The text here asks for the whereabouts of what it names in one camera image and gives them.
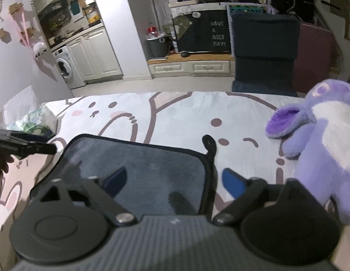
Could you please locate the olive green bag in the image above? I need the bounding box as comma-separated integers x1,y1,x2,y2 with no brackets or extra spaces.
173,15,197,39

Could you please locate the person's left hand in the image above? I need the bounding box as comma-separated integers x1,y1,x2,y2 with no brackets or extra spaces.
0,154,15,188

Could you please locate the dark lettered cloth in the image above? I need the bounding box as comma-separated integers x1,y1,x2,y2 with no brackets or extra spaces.
175,8,232,54

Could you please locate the purple plush toy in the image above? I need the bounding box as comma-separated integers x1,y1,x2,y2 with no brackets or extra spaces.
265,78,350,226

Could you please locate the white plush wall ornament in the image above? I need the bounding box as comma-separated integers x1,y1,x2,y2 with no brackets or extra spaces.
32,42,47,58

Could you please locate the white washing machine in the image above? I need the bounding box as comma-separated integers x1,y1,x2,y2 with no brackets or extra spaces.
52,44,86,89

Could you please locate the navy floor chair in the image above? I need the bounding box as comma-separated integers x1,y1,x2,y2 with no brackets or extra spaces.
231,13,301,96

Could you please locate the white low drawer cabinet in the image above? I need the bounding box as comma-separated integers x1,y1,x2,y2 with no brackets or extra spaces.
147,53,236,78

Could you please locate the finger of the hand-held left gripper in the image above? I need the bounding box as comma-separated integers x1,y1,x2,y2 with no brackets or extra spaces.
8,131,57,160

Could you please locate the bunny printed blanket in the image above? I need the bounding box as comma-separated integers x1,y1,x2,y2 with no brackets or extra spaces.
0,90,350,271

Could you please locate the green tissue pack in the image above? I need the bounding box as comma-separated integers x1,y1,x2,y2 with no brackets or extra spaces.
15,106,58,139

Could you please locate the grey trash bin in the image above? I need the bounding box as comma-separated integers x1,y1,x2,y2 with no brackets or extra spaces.
147,35,171,58

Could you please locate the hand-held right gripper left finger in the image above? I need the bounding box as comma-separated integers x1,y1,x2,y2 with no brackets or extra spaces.
30,166,137,227

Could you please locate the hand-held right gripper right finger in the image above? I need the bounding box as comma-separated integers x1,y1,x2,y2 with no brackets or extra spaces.
211,168,322,227

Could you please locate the white kitchen cabinet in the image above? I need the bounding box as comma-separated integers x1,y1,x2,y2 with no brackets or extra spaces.
66,28,123,83

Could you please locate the grey towel with dark trim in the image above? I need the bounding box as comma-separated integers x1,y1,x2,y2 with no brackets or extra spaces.
37,134,218,218

